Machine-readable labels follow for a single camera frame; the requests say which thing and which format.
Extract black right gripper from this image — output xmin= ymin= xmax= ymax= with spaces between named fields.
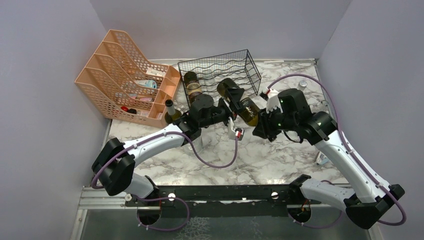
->
xmin=253 ymin=103 xmax=298 ymax=138

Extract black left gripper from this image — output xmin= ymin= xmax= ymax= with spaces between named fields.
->
xmin=200 ymin=88 xmax=245 ymax=131

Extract dark green wine bottle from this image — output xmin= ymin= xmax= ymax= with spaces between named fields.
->
xmin=217 ymin=78 xmax=260 ymax=127

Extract clear tall glass bottle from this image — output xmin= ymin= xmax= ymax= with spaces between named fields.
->
xmin=203 ymin=74 xmax=218 ymax=98

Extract green labelled wine bottle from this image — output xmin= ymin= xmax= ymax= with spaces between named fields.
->
xmin=183 ymin=71 xmax=203 ymax=105

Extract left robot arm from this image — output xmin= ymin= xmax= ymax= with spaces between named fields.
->
xmin=91 ymin=87 xmax=245 ymax=206

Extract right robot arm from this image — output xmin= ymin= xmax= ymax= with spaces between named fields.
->
xmin=253 ymin=88 xmax=405 ymax=230

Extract clear round glass bottle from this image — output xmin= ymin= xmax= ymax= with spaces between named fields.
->
xmin=188 ymin=135 xmax=203 ymax=154

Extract green bottle silver foil neck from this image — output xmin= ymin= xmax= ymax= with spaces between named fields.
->
xmin=164 ymin=99 xmax=182 ymax=125

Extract small blue white object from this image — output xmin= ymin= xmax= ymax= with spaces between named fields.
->
xmin=315 ymin=152 xmax=329 ymax=165

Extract pink tube item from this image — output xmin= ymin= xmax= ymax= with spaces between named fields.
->
xmin=127 ymin=93 xmax=154 ymax=104

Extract red and black small items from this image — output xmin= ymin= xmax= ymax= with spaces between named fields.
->
xmin=120 ymin=106 xmax=137 ymax=115

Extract peach plastic file organizer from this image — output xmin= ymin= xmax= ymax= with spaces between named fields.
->
xmin=74 ymin=29 xmax=181 ymax=128

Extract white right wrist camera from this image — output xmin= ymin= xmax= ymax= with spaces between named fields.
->
xmin=259 ymin=88 xmax=283 ymax=114

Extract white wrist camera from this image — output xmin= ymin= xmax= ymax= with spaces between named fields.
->
xmin=259 ymin=88 xmax=283 ymax=114
xmin=227 ymin=117 xmax=245 ymax=141

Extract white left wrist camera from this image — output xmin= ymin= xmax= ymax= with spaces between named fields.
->
xmin=227 ymin=117 xmax=245 ymax=141

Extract black wire wine rack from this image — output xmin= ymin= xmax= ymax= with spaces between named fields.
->
xmin=177 ymin=49 xmax=262 ymax=106

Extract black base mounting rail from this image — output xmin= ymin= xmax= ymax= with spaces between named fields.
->
xmin=124 ymin=184 xmax=307 ymax=218

